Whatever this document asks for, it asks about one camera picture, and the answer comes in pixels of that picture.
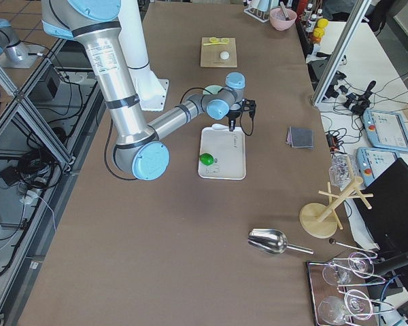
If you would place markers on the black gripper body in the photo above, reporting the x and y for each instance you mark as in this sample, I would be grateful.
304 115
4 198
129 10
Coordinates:
233 116

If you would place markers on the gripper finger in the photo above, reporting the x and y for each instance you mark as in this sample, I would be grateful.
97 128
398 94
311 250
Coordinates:
231 125

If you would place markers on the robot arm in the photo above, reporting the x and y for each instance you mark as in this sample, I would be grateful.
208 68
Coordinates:
112 35

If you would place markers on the light green bowl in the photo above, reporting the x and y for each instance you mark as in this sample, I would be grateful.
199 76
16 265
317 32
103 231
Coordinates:
211 89

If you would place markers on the pink bowl with ice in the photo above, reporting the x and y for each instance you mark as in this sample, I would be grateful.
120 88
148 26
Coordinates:
278 20

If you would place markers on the cream rectangular tray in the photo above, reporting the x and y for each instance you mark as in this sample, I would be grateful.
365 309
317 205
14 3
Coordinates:
227 148

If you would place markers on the green lime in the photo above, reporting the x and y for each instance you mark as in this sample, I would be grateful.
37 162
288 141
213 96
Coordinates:
207 159

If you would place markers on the wooden cutting board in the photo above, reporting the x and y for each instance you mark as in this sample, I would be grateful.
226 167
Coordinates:
210 55

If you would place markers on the grey folded cloth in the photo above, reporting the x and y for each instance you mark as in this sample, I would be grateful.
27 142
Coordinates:
300 137

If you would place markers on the yellow plastic knife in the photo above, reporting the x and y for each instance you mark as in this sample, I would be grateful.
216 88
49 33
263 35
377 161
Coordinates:
214 43

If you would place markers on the metal scoop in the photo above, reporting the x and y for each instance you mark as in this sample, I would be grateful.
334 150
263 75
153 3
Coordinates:
273 241

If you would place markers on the wooden mug tree stand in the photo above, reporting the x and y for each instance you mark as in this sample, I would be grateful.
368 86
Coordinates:
322 221

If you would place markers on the lower blue teach pendant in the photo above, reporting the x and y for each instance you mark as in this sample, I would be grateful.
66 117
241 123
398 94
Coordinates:
372 162

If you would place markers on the blue teach pendant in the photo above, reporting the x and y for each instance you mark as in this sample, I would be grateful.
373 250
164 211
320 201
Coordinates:
385 130
372 162

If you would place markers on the upper blue teach pendant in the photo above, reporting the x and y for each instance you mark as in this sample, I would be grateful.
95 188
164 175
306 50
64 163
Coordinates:
385 130

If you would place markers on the wine glass far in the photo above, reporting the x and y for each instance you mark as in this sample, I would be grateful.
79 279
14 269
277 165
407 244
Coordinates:
348 271

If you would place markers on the wine glass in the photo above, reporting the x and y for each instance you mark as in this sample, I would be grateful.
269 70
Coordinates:
348 271
354 306

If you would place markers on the black monitor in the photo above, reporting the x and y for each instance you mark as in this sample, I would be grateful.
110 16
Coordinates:
387 220

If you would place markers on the black glass rack tray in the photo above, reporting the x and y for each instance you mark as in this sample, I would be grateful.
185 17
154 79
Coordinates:
319 289

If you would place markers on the wine glass near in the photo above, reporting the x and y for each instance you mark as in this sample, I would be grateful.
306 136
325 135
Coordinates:
354 306

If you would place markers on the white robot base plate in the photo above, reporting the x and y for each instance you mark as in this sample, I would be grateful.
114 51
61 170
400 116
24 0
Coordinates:
154 95

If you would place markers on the aluminium frame post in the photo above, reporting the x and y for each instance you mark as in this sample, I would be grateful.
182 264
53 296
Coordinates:
346 36

